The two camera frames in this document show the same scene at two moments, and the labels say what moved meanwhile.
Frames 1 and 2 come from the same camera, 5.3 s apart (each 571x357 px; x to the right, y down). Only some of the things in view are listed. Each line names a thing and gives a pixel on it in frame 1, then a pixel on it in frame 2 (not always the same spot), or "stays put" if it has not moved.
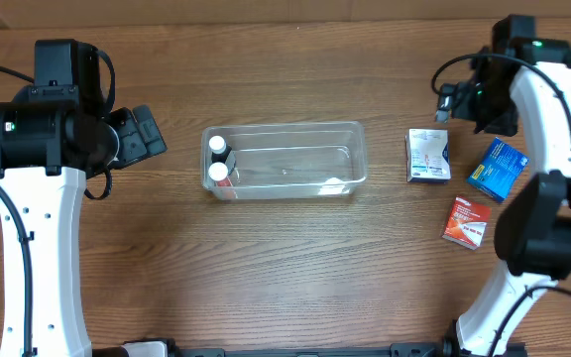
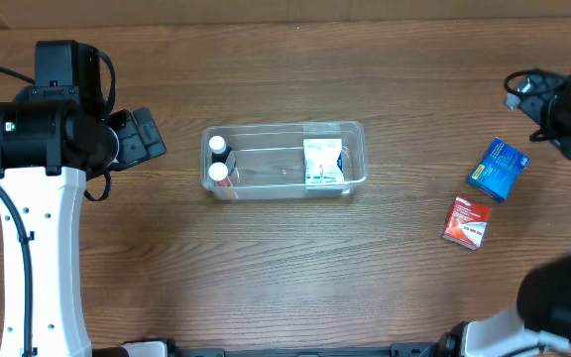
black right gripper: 490,117 to 541,106
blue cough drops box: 498,171 stays put
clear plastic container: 291,160 stays put
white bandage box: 428,156 to 323,161
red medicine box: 467,222 stays put
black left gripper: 134,137 stays put
